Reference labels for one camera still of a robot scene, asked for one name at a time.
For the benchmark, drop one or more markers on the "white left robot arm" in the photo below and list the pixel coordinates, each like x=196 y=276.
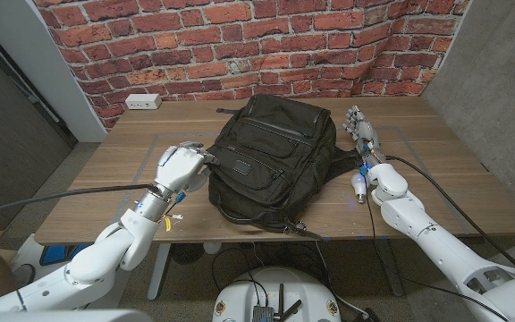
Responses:
x=96 y=264

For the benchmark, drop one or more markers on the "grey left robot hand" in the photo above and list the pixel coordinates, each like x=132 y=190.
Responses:
x=179 y=167

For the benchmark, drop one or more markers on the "white light bulb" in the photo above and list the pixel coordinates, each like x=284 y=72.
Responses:
x=358 y=183

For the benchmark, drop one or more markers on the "white table leg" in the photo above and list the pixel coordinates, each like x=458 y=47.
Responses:
x=159 y=273

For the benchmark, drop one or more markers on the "dark grey door panel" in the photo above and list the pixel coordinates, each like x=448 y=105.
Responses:
x=7 y=134

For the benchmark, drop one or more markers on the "grey table leg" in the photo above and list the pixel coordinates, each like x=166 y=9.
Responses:
x=390 y=268

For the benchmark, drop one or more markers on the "red brick print backdrop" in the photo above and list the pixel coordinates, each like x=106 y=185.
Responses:
x=239 y=44

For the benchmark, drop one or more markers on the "black straight antenna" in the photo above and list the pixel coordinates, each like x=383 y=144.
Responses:
x=281 y=299

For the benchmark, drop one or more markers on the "white power strip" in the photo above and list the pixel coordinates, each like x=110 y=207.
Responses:
x=143 y=101

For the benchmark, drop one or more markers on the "black backpack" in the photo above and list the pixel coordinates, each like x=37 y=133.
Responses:
x=275 y=152

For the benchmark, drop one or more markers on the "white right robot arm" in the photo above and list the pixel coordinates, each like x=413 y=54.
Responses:
x=441 y=250

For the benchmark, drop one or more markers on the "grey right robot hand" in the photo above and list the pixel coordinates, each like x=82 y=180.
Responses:
x=365 y=134

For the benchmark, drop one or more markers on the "small grey computer box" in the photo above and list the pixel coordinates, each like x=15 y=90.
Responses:
x=262 y=314

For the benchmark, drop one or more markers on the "black round floor object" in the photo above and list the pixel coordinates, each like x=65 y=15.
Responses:
x=187 y=254

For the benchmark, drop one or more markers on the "black tilted antenna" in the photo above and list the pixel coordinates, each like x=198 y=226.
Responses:
x=292 y=309

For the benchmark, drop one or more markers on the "blue foot pad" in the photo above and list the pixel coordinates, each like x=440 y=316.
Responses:
x=78 y=253
x=54 y=255

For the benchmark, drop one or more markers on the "white robot torso base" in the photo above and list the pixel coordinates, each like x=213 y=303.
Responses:
x=275 y=286

